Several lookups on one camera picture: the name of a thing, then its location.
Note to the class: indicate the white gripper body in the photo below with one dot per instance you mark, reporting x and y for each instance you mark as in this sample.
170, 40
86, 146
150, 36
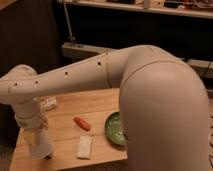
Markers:
30, 115

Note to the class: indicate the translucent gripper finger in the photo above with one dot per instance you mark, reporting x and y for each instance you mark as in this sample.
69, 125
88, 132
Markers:
30, 138

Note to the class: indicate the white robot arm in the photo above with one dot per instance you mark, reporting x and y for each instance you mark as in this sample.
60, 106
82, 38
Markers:
164, 106

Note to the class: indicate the orange carrot toy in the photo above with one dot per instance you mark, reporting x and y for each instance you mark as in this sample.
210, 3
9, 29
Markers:
82, 124

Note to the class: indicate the green bowl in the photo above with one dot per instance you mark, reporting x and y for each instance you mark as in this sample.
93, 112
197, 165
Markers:
113, 129

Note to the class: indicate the metal stand pole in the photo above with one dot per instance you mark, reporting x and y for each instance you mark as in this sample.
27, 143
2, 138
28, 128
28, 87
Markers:
72, 38

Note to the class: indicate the wooden shelf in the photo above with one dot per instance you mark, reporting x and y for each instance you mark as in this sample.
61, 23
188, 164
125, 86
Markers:
144, 7

